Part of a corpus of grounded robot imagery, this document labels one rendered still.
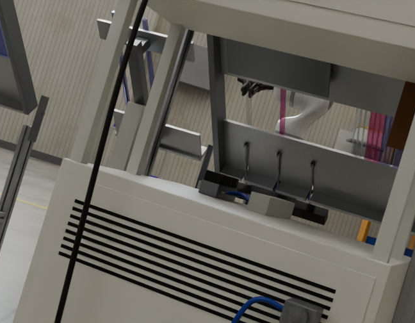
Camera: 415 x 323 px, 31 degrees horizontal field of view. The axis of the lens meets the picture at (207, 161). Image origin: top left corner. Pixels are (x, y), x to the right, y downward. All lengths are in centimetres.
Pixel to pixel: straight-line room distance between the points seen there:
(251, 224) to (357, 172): 87
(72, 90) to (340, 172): 1009
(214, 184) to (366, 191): 56
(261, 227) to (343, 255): 16
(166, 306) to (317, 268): 30
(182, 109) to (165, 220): 1046
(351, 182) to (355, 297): 94
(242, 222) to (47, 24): 1108
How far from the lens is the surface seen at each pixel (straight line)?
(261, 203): 176
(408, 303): 177
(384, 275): 135
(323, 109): 283
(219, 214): 142
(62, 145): 1211
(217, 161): 236
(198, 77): 1159
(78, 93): 1211
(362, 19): 141
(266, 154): 231
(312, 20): 143
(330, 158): 222
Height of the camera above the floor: 69
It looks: level
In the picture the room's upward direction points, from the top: 17 degrees clockwise
